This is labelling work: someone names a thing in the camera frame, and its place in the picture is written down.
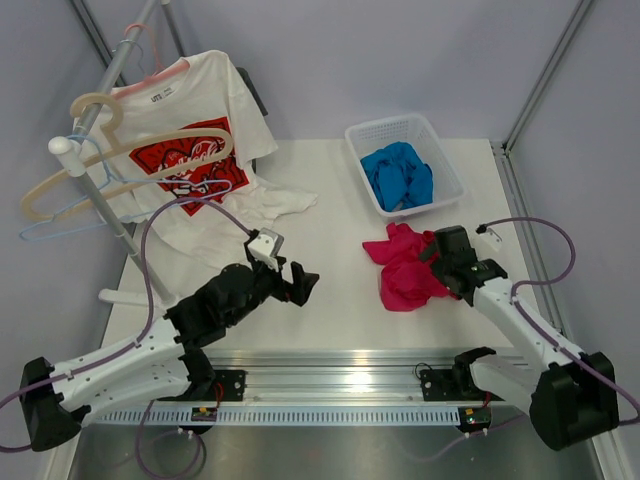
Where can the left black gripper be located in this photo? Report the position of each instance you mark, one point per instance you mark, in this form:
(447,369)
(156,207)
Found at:
(298,290)

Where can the pink magenta t shirt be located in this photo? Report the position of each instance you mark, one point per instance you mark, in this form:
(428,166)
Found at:
(406,283)

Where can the wooden clothes hanger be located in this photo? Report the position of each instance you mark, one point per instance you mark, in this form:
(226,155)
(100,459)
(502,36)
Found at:
(220,150)

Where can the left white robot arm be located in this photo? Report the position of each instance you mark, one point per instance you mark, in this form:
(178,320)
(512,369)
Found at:
(164,361)

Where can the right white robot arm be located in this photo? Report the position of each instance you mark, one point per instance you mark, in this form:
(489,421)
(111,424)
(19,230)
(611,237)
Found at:
(568,395)

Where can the white coca cola t shirt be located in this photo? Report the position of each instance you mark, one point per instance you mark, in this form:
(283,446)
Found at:
(205,91)

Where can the dark grey t shirt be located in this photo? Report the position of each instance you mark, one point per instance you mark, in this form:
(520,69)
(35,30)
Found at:
(252,89)

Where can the blue cloth in basket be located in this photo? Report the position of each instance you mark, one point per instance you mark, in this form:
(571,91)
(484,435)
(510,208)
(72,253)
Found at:
(398,177)

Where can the white plastic basket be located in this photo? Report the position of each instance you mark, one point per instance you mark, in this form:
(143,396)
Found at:
(366,138)

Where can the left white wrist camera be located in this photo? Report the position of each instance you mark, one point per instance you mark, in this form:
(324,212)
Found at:
(264,246)

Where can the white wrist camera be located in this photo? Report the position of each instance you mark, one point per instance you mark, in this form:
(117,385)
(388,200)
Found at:
(489,237)
(264,246)

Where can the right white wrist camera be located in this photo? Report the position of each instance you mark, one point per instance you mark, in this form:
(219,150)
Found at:
(489,237)

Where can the aluminium mounting rail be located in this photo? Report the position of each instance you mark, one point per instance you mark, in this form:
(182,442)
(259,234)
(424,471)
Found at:
(314,377)

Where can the white slotted cable duct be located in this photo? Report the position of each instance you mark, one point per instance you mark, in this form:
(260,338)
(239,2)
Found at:
(164,415)

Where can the pink wire hanger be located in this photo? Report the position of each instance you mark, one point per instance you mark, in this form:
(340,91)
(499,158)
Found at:
(160,72)

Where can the metal clothes rack rail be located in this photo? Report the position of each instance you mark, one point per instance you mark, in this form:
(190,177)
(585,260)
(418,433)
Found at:
(100,100)

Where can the blue wire hanger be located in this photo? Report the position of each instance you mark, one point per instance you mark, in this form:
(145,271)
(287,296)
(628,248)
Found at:
(82,158)

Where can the grey wire hanger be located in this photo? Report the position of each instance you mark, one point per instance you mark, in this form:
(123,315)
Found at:
(139,61)

